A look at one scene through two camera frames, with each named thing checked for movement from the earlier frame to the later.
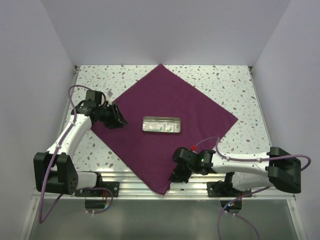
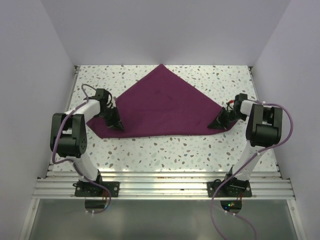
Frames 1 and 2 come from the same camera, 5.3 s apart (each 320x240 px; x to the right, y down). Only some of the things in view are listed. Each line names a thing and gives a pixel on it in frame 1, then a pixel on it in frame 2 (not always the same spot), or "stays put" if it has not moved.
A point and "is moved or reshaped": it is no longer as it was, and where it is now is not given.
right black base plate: (221, 189) stays put
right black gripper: (177, 176) -> (219, 122)
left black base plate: (114, 186) stays put
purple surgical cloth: (160, 93) is moved or reshaped
